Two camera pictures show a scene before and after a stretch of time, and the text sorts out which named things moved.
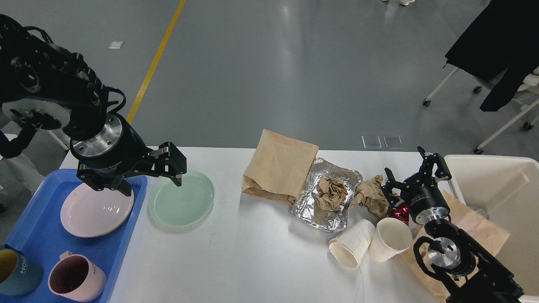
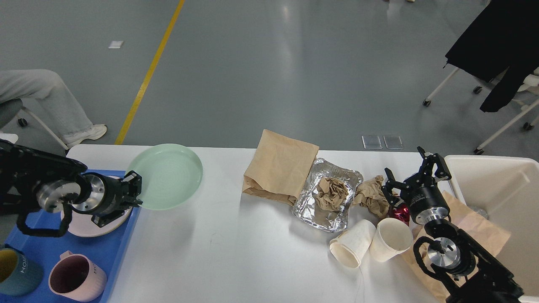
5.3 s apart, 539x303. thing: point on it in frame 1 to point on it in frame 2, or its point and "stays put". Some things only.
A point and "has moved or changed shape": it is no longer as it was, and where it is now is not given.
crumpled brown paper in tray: x=331 y=193 stays put
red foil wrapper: x=402 y=212 stays put
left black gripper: x=121 y=150 to x=106 y=197
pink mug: x=76 y=278 stays put
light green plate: x=184 y=205 has moved or changed shape
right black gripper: x=425 y=199 stays put
